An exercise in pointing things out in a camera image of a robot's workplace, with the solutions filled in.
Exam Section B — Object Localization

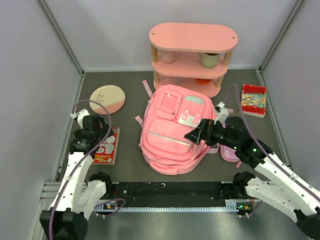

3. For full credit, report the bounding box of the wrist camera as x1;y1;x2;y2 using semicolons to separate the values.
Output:
70;108;90;129
214;101;229;124

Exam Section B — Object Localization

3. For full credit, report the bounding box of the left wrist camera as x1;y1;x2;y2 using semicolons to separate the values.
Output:
70;108;90;129

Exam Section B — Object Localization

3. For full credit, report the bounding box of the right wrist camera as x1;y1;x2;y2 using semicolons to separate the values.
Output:
214;101;229;124

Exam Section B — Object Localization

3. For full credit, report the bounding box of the purple pencil case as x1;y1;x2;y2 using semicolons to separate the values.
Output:
220;145;242;168

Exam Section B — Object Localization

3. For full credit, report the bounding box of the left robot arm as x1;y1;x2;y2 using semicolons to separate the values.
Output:
39;115;114;240

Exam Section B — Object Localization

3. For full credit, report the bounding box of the pink mug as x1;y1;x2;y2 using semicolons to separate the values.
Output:
160;50;181;64

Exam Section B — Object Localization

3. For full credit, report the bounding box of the orange bowl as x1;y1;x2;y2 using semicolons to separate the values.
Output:
195;78;212;85

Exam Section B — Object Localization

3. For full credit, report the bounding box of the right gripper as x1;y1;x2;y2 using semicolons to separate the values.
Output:
184;118;238;150

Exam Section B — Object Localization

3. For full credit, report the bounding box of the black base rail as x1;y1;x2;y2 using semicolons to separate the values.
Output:
100;181;258;209

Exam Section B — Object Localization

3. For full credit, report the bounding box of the pink student backpack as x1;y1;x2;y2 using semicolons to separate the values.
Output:
135;80;220;175

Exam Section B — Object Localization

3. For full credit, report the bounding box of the pink and cream plate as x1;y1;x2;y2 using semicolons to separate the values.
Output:
89;85;126;114

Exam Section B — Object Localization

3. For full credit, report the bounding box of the pink three-tier shelf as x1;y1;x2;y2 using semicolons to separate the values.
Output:
149;22;238;98

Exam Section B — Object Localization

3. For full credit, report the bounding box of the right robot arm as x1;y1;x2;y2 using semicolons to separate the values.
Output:
184;116;320;240

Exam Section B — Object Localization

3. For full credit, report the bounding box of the red and white book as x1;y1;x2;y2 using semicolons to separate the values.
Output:
93;127;120;165

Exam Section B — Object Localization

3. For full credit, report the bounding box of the red comic book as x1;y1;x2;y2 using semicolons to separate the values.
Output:
240;84;267;118

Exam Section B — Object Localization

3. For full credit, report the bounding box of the green cup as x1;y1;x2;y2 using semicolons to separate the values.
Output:
198;52;220;69

